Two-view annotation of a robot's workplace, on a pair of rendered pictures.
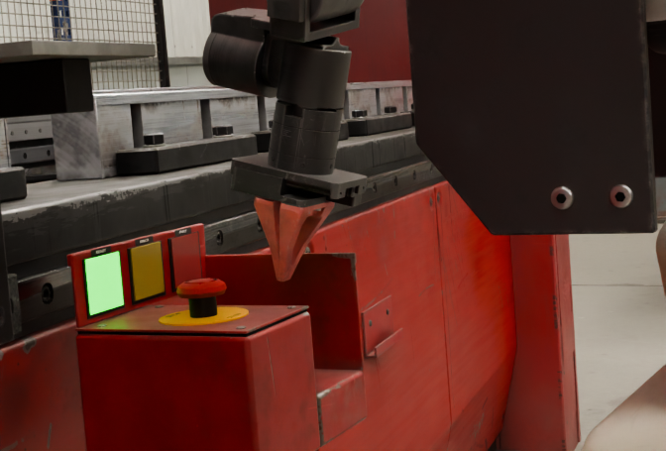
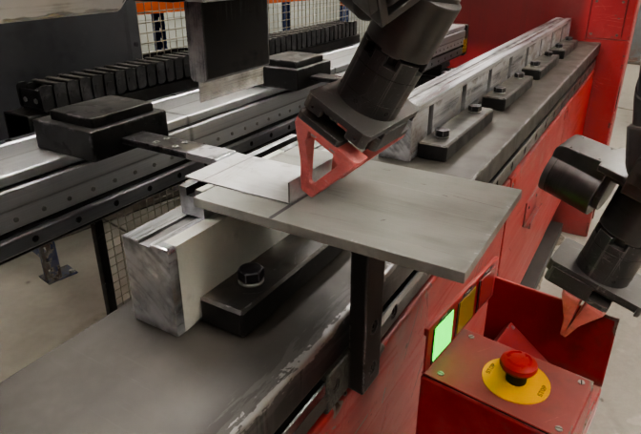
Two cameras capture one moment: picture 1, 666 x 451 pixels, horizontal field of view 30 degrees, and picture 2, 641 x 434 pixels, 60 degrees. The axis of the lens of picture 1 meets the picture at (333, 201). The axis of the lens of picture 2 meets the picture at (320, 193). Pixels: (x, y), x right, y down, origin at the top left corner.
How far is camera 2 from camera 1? 0.59 m
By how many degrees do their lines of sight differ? 22
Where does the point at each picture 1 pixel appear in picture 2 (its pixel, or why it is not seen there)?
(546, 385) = not seen: hidden behind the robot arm
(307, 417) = not seen: outside the picture
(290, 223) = (589, 317)
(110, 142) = (416, 135)
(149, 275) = (466, 312)
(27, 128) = not seen: hidden behind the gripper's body
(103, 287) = (442, 340)
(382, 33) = not seen: outside the picture
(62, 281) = (403, 297)
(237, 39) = (576, 170)
